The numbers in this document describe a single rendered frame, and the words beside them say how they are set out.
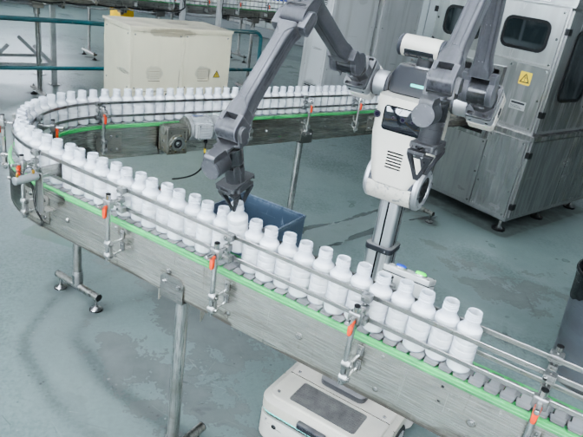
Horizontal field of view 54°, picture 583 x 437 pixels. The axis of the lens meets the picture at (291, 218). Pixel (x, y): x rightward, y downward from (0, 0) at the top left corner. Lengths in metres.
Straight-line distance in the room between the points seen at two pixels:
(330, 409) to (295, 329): 0.82
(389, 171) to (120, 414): 1.54
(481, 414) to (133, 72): 4.66
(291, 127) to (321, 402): 1.88
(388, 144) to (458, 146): 3.36
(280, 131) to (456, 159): 2.20
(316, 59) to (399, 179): 5.71
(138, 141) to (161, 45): 2.61
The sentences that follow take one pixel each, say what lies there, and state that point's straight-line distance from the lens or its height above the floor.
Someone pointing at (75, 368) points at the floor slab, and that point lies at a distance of 2.93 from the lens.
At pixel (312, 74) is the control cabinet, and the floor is 0.61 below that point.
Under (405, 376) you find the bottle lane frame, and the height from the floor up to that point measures 0.94.
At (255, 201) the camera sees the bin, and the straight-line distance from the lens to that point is 2.40.
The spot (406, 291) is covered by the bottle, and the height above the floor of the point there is 1.15.
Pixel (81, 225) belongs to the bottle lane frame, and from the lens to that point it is 2.15.
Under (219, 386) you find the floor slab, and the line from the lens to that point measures 2.82.
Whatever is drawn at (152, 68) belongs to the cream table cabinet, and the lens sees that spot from 5.64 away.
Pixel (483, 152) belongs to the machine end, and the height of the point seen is 0.63.
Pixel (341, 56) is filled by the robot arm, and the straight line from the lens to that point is 1.92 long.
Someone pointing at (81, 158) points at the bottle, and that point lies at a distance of 2.12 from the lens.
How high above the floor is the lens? 1.84
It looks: 24 degrees down
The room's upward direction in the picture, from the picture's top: 9 degrees clockwise
